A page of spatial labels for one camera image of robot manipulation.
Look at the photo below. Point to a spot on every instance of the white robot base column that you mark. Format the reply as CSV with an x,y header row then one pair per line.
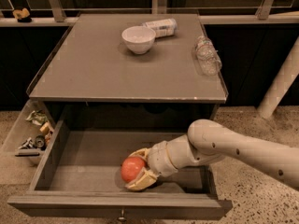
x,y
286,75

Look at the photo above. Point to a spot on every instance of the clear plastic water bottle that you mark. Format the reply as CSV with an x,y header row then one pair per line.
x,y
208,61

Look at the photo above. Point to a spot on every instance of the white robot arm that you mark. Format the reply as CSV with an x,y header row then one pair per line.
x,y
207,141

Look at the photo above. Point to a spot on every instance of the open grey top drawer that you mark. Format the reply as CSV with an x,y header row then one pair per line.
x,y
80,176

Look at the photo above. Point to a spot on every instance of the red apple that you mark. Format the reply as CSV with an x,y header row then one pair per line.
x,y
131,167

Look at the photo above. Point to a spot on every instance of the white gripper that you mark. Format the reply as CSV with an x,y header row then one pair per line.
x,y
159,160

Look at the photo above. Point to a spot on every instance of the grey cabinet with top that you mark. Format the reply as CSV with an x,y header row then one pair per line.
x,y
114,88

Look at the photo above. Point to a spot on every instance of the yellow sponge block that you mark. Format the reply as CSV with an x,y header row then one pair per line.
x,y
46,128

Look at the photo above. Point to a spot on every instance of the metal drawer knob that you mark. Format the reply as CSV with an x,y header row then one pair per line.
x,y
122,218

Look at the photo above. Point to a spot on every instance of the white snack package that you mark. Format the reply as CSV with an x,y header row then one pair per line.
x,y
162,28

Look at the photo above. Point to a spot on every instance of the yellow black object on ledge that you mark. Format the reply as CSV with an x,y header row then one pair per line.
x,y
22,15

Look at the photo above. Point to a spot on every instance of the green crumpled snack bag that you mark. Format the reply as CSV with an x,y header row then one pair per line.
x,y
37,118

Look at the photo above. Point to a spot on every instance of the white ceramic bowl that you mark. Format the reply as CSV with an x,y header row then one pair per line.
x,y
138,39

